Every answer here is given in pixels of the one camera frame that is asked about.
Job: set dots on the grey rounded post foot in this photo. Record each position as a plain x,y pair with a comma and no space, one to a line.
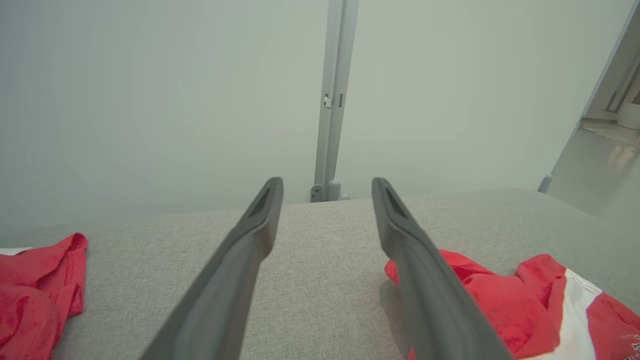
334,190

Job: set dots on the red basketball jersey number 23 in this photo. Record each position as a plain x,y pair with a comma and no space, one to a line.
35,290

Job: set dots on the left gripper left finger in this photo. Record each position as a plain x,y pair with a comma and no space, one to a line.
235,270

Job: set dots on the red shorts with white stripes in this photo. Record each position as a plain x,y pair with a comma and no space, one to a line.
505,305

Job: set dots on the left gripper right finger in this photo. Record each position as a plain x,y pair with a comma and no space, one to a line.
430,290

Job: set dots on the grey metal partition post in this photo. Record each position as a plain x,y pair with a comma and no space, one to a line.
335,60

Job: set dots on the dark grey post bracket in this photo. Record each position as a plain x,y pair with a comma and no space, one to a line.
316,193

